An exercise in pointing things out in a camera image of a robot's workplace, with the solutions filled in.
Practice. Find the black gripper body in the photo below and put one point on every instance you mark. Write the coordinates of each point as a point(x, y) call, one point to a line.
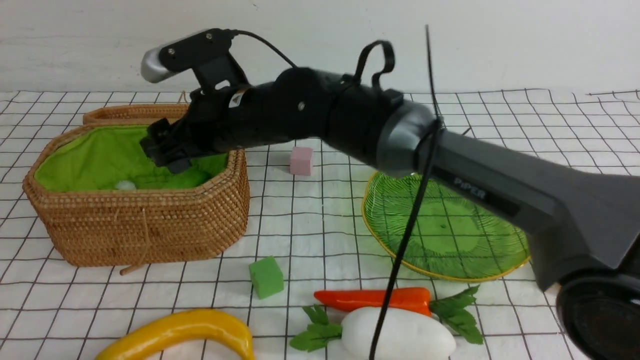
point(214, 124)

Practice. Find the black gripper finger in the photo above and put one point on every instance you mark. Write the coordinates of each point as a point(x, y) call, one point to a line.
point(179, 166)

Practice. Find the yellow banana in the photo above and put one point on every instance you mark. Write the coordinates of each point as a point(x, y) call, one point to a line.
point(179, 327)

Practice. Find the white radish with leaves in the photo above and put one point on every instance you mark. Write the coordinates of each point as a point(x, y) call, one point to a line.
point(405, 335)

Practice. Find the orange carrot with leaves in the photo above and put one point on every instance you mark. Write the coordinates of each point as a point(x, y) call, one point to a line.
point(451, 310)

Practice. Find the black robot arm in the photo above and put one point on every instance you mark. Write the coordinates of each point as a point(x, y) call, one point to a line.
point(582, 228)

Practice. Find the woven rattan basket lid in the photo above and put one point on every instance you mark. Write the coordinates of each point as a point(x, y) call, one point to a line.
point(138, 114)

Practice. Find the woven rattan basket green lining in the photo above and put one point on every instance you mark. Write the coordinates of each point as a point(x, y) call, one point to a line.
point(103, 203)

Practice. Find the pink foam cube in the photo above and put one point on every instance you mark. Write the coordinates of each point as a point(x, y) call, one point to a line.
point(301, 161)

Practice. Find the green foam cube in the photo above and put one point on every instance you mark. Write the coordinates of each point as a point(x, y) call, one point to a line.
point(266, 277)

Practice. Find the black white checkered tablecloth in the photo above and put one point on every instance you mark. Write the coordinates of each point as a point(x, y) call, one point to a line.
point(312, 226)

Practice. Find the green glass leaf plate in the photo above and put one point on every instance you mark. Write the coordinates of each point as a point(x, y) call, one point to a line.
point(452, 238)

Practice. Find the wrist camera with silver cap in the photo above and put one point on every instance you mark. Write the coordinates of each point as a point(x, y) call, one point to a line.
point(206, 53)

